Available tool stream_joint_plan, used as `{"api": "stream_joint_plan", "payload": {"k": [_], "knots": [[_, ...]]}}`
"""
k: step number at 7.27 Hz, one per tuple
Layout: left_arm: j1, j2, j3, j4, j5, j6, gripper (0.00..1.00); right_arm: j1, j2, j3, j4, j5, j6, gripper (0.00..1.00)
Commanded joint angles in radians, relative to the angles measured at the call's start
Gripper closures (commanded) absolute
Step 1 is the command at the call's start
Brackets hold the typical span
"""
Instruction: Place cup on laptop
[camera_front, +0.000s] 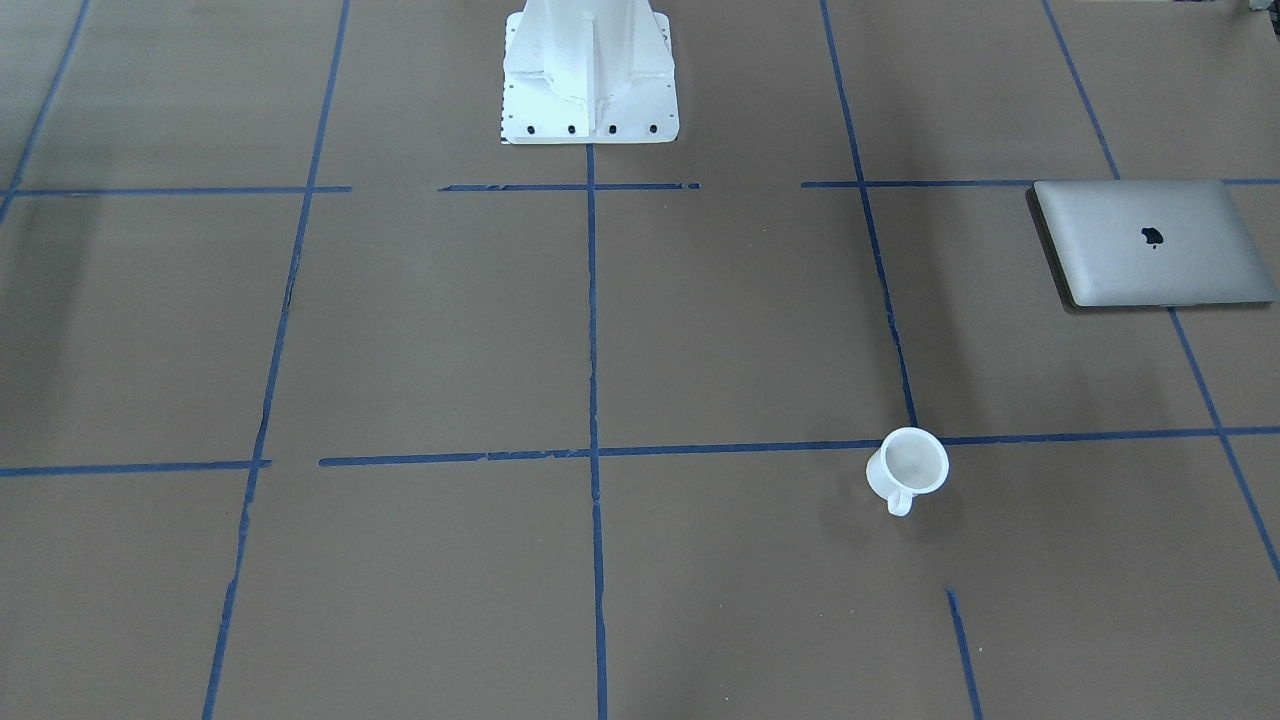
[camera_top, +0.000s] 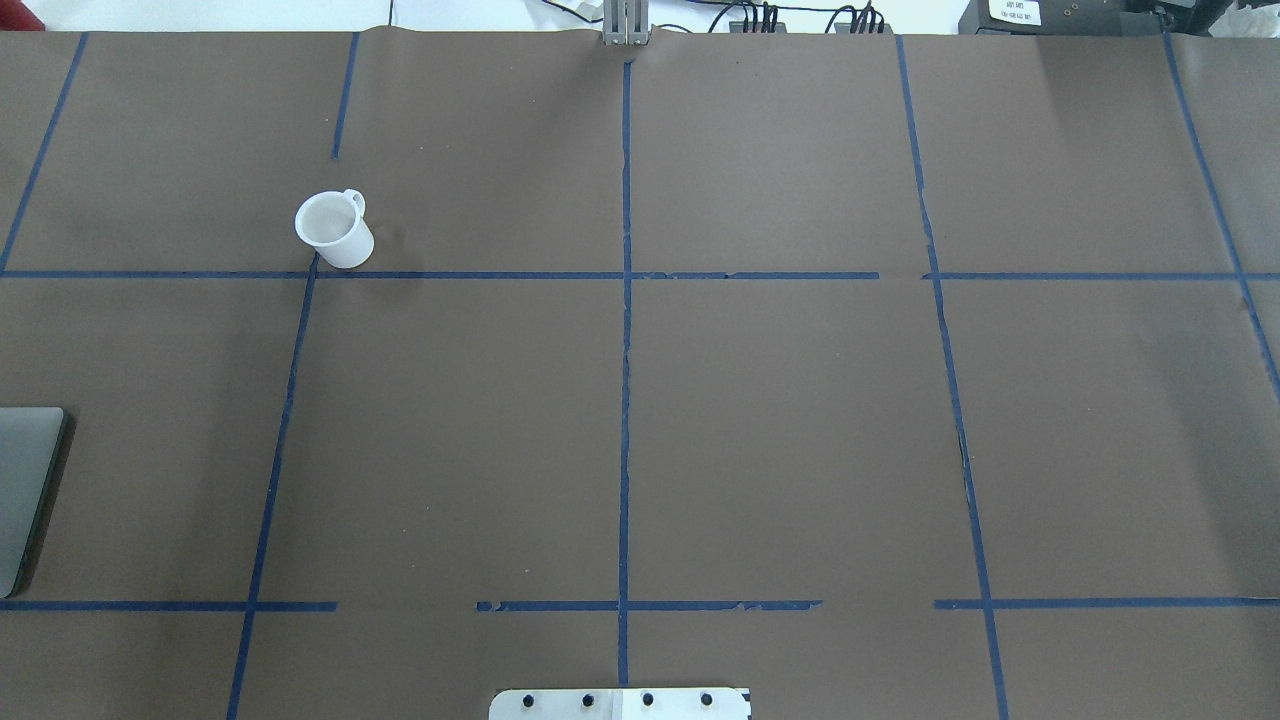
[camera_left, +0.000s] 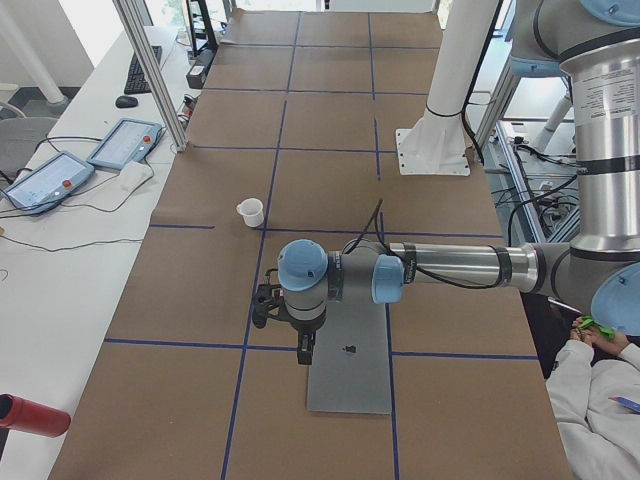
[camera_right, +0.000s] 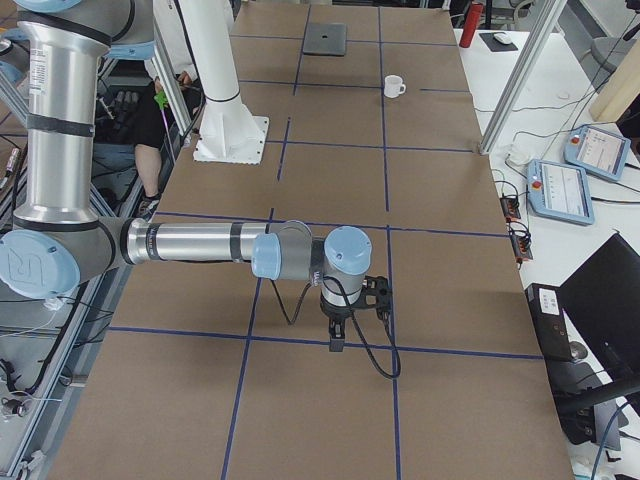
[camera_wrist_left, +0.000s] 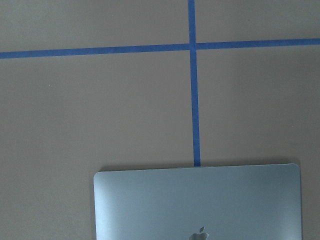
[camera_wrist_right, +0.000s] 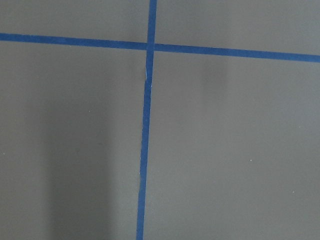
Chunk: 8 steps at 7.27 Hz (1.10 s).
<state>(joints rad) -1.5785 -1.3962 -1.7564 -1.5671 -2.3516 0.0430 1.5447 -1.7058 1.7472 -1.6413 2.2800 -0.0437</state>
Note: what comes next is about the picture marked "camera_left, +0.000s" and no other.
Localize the blue teach pendant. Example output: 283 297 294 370
87 118 162 170
2 151 95 215

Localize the red cylinder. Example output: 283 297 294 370
1 394 71 438

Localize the far blue teach pendant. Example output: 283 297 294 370
87 118 162 170

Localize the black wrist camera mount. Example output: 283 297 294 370
251 283 284 329

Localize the black computer mouse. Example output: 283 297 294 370
115 95 139 109

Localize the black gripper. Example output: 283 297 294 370
291 319 320 365

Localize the near blue teach pendant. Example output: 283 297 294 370
2 151 95 215

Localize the white plastic cup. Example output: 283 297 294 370
236 198 264 228

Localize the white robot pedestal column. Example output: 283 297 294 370
396 0 501 176

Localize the aluminium frame post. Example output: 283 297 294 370
113 0 188 152

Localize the black keyboard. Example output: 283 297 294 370
123 54 151 95

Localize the person in white clothes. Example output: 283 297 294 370
546 317 639 479

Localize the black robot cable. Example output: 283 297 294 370
342 197 501 290

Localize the green object in hand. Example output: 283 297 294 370
578 315 615 340

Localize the folded white cloth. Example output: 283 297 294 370
117 161 153 193

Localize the silver closed laptop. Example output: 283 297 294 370
306 298 391 414

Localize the black device on table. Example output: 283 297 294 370
186 49 216 90

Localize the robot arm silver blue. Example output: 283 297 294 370
252 1 639 365

